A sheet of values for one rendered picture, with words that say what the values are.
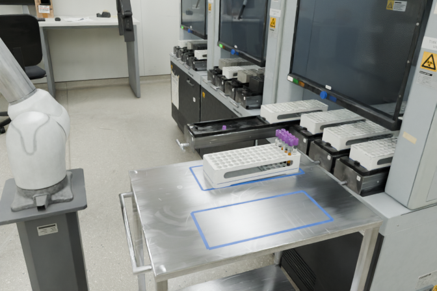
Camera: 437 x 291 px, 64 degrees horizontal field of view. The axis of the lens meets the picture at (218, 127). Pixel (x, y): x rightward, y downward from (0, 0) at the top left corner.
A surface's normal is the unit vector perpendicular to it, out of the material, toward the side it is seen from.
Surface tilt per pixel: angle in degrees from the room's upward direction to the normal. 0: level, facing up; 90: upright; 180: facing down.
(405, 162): 90
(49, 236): 90
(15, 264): 0
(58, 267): 90
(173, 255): 0
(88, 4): 90
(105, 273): 0
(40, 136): 71
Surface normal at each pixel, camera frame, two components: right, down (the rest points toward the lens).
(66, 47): 0.37, 0.38
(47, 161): 0.77, 0.25
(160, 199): 0.04, -0.92
